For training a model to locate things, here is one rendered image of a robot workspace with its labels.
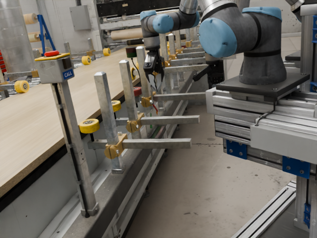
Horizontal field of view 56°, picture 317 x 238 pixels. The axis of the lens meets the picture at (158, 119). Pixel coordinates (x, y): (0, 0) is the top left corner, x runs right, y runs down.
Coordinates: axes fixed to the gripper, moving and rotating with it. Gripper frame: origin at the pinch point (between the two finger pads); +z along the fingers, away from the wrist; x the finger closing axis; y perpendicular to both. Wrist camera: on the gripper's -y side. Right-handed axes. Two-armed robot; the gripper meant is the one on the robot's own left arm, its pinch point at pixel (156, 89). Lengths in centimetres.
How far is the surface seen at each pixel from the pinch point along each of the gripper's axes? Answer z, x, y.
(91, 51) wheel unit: -2, 117, 168
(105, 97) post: -8.0, 9.2, -35.7
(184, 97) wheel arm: 10.0, -9.3, 18.5
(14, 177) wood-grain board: 5, 26, -71
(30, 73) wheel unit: 0, 126, 73
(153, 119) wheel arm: 12.5, 1.9, -6.5
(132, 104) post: 3.5, 9.4, -10.7
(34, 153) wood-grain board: 4, 29, -57
